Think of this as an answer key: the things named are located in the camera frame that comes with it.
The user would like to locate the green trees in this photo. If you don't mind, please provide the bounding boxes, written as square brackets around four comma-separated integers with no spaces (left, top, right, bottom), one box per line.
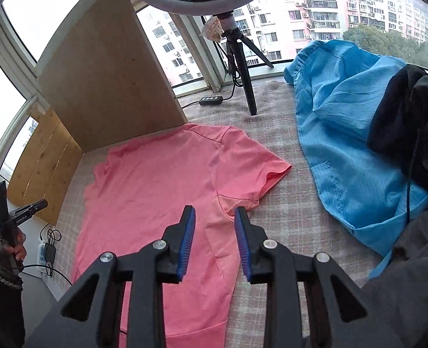
[342,22,428,70]

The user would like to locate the grey garment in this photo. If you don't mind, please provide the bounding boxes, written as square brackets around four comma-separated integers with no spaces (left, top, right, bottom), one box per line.
[359,188,428,348]

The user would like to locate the red and white tag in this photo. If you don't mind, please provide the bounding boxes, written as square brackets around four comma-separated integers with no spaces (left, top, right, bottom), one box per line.
[199,16,223,41]

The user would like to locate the pine wood panel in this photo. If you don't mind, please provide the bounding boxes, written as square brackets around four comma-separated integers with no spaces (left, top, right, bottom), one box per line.
[7,107,83,226]

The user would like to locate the person's left hand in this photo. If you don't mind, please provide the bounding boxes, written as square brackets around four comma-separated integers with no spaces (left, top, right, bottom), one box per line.
[0,229,27,273]

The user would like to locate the ring light cable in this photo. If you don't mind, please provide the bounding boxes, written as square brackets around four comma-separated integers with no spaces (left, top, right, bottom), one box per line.
[181,41,238,110]

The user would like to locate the white power strip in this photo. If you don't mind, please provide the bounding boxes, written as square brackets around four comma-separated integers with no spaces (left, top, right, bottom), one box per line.
[36,237,59,280]

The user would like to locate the pink t-shirt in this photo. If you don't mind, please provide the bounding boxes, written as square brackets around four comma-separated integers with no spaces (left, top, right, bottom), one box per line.
[71,123,293,348]

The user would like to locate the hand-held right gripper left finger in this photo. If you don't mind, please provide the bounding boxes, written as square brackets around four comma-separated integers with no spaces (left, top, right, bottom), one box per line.
[23,205,196,348]

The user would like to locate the black tripod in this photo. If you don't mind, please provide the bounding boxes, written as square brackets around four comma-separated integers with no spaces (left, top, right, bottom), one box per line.
[212,12,274,117]

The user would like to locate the black garment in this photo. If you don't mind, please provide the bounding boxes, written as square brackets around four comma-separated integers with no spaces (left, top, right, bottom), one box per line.
[367,64,428,189]

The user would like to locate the thin black cable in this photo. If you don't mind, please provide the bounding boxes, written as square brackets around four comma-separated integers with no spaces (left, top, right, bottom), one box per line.
[20,261,74,286]

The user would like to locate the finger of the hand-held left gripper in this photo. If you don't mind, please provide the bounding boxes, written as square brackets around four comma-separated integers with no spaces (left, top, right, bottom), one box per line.
[9,199,49,222]

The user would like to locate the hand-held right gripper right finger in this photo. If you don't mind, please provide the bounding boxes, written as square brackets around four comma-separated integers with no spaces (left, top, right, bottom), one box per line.
[234,206,406,348]

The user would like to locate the blue garment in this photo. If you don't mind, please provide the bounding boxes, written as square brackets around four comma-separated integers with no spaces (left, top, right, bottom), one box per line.
[284,40,428,280]

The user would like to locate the light wooden board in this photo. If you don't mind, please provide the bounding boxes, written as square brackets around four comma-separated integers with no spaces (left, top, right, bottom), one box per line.
[36,0,188,153]

